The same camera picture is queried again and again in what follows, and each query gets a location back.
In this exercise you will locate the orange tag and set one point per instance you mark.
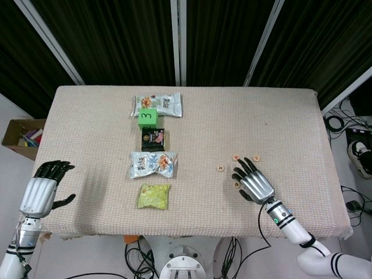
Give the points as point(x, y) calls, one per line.
point(130, 239)

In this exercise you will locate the dark green curtain panel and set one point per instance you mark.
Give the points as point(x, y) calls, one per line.
point(226, 37)
point(319, 37)
point(116, 37)
point(17, 58)

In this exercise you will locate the black case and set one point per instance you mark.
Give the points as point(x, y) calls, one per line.
point(361, 101)

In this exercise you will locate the black luncheon meat tin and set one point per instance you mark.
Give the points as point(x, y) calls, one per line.
point(152, 139)

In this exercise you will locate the black and white shoe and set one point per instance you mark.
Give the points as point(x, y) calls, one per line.
point(359, 151)

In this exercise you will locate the white double partition post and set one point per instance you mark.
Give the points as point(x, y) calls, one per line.
point(175, 43)

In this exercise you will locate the green cube with number three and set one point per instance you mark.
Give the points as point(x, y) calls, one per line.
point(148, 119)

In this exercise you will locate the beige waffle table cloth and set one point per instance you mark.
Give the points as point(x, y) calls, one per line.
point(87, 130)

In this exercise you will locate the wooden chess piece red character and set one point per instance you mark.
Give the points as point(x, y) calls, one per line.
point(256, 158)
point(235, 157)

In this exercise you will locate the brown cardboard box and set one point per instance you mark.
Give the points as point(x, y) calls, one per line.
point(11, 136)

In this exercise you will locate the yellow green snack bag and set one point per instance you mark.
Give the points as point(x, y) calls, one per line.
point(152, 197)

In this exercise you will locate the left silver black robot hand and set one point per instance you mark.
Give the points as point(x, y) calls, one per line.
point(37, 194)

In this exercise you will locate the black flat device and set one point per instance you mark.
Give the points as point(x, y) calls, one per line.
point(357, 134)

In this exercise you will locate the metal white robot torso base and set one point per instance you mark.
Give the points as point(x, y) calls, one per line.
point(184, 263)

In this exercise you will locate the white blue crumpled snack bag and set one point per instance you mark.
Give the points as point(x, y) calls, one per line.
point(145, 164)

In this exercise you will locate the wooden chess piece black character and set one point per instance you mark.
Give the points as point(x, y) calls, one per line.
point(236, 185)
point(220, 168)

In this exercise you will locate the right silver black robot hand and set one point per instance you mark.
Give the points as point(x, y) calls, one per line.
point(257, 186)

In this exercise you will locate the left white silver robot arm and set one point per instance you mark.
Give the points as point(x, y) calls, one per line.
point(26, 232)

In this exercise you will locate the silver white snack packet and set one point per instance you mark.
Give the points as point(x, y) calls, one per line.
point(165, 103)

